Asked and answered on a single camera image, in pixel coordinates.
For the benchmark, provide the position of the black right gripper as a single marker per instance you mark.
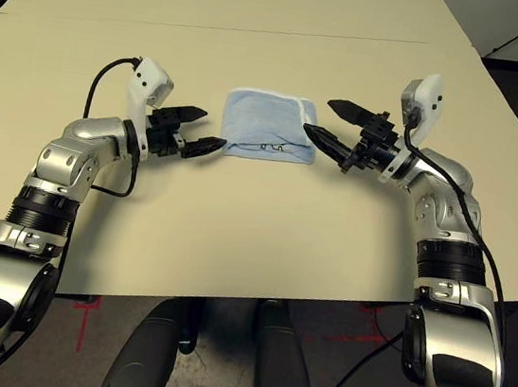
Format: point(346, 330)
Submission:
point(375, 144)

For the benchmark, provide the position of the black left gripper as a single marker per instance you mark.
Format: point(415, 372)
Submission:
point(164, 133)

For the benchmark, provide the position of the light blue terry towel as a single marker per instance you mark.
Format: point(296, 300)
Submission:
point(268, 123)

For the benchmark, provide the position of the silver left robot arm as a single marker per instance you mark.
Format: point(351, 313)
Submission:
point(79, 141)

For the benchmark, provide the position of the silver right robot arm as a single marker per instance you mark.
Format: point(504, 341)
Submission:
point(444, 199)

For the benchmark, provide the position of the dark grey left robot leg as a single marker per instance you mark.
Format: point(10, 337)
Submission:
point(147, 355)

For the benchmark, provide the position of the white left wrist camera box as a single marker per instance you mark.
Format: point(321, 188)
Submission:
point(146, 88)

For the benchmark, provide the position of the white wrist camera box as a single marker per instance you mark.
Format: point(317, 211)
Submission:
point(146, 88)
point(425, 105)

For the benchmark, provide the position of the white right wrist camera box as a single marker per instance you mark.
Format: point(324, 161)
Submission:
point(425, 105)

